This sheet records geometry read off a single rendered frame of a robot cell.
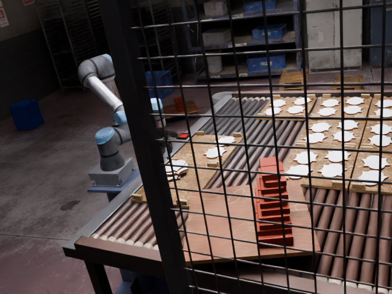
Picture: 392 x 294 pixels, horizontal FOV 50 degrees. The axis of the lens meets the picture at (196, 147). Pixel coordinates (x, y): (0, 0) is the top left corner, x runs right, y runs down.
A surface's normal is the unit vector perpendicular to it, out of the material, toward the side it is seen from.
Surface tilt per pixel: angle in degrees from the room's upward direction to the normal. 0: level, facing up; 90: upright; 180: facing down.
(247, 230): 0
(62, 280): 0
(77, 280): 0
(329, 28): 90
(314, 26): 90
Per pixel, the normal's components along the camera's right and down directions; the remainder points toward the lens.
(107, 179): -0.30, 0.44
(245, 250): -0.16, -0.90
